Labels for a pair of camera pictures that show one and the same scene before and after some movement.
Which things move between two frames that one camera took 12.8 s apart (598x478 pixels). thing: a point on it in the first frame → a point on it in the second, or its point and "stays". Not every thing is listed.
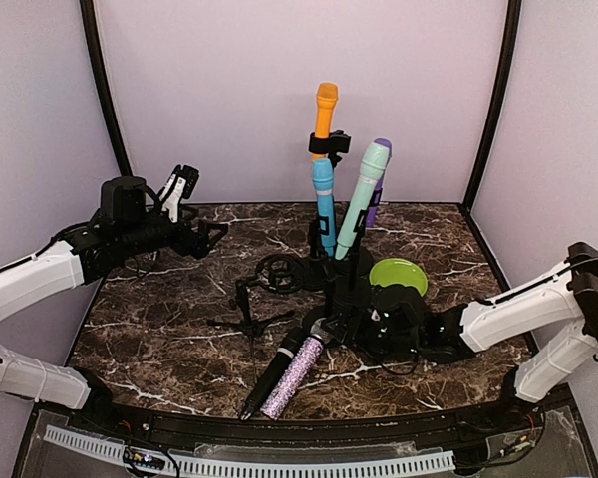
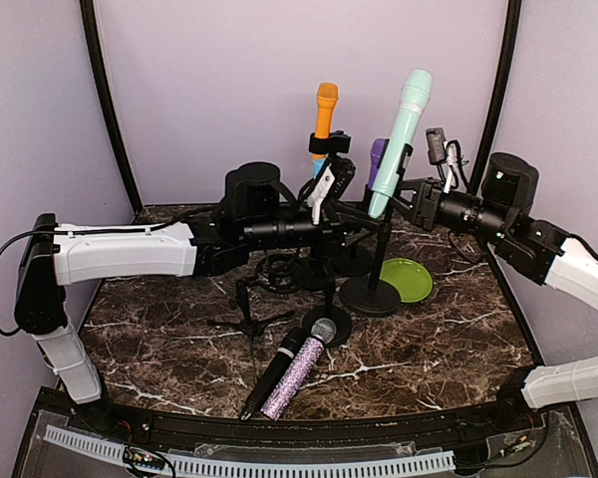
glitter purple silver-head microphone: (295, 369) stays
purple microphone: (372, 213) → (377, 151)
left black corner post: (90, 15) stays
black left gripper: (200, 248) → (334, 222)
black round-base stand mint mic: (355, 305) → (374, 298)
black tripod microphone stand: (279, 273) stays
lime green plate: (395, 270) stays
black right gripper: (355, 336) → (429, 201)
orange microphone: (327, 94) stays
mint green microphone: (374, 155) → (415, 96)
